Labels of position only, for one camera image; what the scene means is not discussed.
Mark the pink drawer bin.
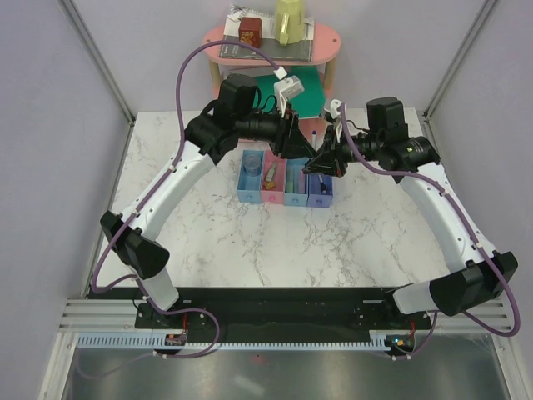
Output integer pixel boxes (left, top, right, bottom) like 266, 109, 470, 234
260, 150, 286, 204

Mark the clear cup of pins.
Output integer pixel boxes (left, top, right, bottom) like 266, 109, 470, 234
242, 154, 262, 177

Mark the pink two-tier shelf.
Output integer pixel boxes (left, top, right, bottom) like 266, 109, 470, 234
201, 21, 343, 144

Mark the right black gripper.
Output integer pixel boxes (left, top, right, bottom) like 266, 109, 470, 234
304, 123, 383, 178

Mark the yellow plastic pitcher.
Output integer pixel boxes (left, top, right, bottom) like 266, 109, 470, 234
274, 0, 306, 46

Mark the sky blue drawer bin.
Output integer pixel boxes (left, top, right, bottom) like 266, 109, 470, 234
284, 158, 308, 207

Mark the light blue drawer bin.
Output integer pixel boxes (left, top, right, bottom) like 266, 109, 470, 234
237, 150, 264, 204

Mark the green highlighter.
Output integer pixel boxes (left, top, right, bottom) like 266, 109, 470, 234
286, 166, 294, 193
265, 162, 278, 182

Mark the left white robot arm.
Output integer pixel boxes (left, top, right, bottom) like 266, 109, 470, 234
100, 74, 315, 328

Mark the blue cap pen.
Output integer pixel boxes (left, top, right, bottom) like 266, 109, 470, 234
311, 130, 318, 150

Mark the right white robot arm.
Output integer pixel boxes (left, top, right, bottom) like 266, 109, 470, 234
306, 97, 518, 328

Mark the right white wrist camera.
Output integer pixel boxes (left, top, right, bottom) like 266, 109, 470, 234
321, 99, 342, 134

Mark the purple drawer bin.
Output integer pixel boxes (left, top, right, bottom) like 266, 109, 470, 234
307, 174, 333, 208

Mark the black cap pen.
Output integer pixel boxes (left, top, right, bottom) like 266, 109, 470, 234
318, 174, 327, 194

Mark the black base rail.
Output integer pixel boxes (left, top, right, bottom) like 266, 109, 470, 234
86, 283, 484, 347

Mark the red-brown cube box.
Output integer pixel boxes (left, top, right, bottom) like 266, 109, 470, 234
238, 17, 262, 48

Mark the green folder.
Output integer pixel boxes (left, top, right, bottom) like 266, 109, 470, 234
254, 66, 326, 119

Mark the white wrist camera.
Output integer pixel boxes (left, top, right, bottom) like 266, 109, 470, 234
273, 76, 305, 114
321, 99, 342, 134

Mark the pink highlighter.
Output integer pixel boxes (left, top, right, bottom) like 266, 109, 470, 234
297, 169, 306, 194

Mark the light blue cable duct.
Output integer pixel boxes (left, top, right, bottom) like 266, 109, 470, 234
76, 323, 416, 352

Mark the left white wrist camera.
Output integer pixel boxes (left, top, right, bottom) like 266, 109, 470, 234
273, 76, 305, 114

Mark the spiral notebook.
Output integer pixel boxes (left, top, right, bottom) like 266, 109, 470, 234
223, 5, 275, 39

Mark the grey setup manual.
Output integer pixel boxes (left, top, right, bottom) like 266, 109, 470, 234
219, 18, 315, 63

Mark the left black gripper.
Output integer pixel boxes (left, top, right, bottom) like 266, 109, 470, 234
237, 102, 318, 162

